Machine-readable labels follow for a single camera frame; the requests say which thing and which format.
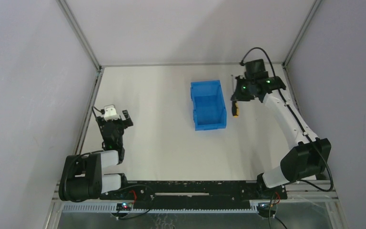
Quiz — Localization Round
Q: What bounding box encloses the white slotted cable duct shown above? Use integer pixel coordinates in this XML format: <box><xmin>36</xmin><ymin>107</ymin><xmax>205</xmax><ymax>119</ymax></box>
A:
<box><xmin>62</xmin><ymin>202</ymin><xmax>259</xmax><ymax>213</ymax></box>

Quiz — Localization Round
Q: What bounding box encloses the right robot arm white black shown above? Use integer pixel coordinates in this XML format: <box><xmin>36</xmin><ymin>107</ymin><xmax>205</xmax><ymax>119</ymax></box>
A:
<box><xmin>231</xmin><ymin>76</ymin><xmax>334</xmax><ymax>192</ymax></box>

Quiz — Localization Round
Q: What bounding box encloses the small circuit board with leds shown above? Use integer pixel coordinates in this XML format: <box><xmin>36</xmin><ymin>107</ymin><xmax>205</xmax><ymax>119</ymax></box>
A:
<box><xmin>116</xmin><ymin>202</ymin><xmax>133</xmax><ymax>211</ymax></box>

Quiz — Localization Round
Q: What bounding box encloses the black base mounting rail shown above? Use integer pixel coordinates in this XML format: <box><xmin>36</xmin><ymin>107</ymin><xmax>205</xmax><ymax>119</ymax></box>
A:
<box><xmin>100</xmin><ymin>180</ymin><xmax>288</xmax><ymax>209</ymax></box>

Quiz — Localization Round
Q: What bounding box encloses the blue plastic bin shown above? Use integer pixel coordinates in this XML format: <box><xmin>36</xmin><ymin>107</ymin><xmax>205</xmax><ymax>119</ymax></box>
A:
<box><xmin>190</xmin><ymin>80</ymin><xmax>227</xmax><ymax>131</ymax></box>

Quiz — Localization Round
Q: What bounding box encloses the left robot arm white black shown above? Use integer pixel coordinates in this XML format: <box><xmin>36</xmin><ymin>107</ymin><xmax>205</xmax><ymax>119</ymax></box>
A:
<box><xmin>59</xmin><ymin>106</ymin><xmax>133</xmax><ymax>202</ymax></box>

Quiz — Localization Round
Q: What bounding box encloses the yellow black handled screwdriver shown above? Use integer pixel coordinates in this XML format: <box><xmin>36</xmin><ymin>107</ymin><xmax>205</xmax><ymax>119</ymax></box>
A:
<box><xmin>231</xmin><ymin>75</ymin><xmax>239</xmax><ymax>117</ymax></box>

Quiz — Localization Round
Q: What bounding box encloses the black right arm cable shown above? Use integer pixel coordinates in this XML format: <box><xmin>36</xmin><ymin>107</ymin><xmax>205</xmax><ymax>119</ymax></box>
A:
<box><xmin>240</xmin><ymin>47</ymin><xmax>334</xmax><ymax>192</ymax></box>

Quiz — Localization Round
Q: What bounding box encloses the aluminium frame rail left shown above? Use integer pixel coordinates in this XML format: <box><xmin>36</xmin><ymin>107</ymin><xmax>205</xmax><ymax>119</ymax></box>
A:
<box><xmin>73</xmin><ymin>68</ymin><xmax>104</xmax><ymax>155</ymax></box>

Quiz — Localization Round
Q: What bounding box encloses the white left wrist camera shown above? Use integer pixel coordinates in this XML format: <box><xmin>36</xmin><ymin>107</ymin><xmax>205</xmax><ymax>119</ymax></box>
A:
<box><xmin>103</xmin><ymin>104</ymin><xmax>120</xmax><ymax>121</ymax></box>

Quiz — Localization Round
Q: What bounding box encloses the right small circuit board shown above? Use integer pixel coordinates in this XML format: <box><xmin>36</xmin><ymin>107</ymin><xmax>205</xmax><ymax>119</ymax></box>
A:
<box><xmin>256</xmin><ymin>203</ymin><xmax>276</xmax><ymax>219</ymax></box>

